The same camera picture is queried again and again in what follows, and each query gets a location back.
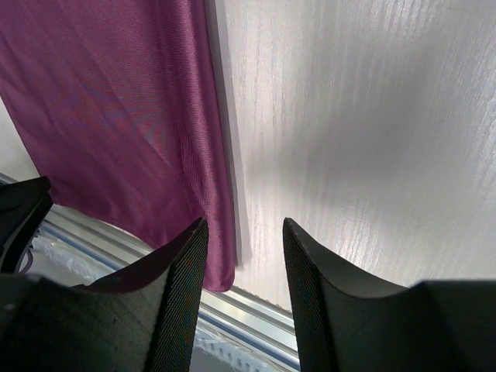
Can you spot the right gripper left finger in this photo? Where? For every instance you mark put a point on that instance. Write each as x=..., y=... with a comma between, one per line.
x=140, y=318

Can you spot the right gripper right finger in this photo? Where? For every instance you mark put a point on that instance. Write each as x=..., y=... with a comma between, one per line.
x=346, y=319

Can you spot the purple satin napkin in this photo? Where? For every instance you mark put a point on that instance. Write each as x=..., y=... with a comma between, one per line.
x=116, y=103

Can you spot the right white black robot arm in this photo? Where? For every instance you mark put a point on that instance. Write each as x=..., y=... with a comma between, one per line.
x=143, y=317

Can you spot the front aluminium rail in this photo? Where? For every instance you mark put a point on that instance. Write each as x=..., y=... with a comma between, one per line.
x=27, y=212

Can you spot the grey slotted cable duct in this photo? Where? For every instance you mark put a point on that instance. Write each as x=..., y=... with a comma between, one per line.
x=235, y=332

